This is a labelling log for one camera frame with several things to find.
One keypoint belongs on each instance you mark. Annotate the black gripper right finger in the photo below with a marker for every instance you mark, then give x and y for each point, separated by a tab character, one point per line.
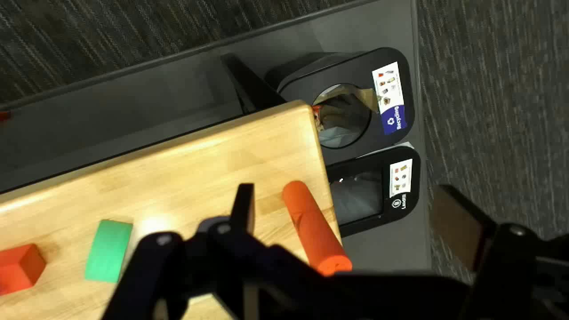
461	225

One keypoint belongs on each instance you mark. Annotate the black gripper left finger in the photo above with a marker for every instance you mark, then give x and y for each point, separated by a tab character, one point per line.
242	206

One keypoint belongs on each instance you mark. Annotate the orange-red cylinder block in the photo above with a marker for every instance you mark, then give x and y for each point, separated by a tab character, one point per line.
311	229

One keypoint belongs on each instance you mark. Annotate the green half-round block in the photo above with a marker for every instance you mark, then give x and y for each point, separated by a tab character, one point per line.
107	250

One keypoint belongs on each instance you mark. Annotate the red flat base block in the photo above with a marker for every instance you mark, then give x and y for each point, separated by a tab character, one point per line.
20	268

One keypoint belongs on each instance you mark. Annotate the black bin white label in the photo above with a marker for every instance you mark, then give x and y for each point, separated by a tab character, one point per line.
361	225

